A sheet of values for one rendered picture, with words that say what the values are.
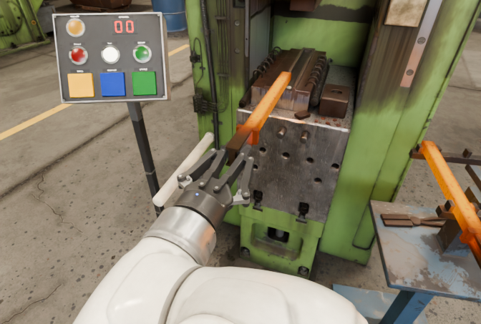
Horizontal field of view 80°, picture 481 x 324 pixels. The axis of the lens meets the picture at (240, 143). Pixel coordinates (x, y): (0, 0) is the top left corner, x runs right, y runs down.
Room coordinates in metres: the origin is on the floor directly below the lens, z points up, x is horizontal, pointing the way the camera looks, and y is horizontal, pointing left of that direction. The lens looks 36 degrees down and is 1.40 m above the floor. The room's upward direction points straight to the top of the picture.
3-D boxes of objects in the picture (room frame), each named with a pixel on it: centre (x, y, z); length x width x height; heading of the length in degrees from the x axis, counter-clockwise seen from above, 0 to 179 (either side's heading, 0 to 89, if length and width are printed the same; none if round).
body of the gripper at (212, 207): (0.31, 0.06, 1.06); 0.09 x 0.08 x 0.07; 160
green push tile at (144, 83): (0.88, 0.31, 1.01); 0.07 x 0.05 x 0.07; 94
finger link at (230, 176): (0.37, 0.02, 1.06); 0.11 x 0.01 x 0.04; 155
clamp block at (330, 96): (0.87, -0.32, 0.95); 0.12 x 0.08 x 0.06; 160
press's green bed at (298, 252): (1.06, -0.26, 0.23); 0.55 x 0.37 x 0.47; 160
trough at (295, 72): (1.06, -0.23, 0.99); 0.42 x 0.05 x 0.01; 160
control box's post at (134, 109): (1.00, 0.42, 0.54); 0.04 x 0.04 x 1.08; 70
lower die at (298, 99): (1.07, -0.20, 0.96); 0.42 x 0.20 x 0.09; 160
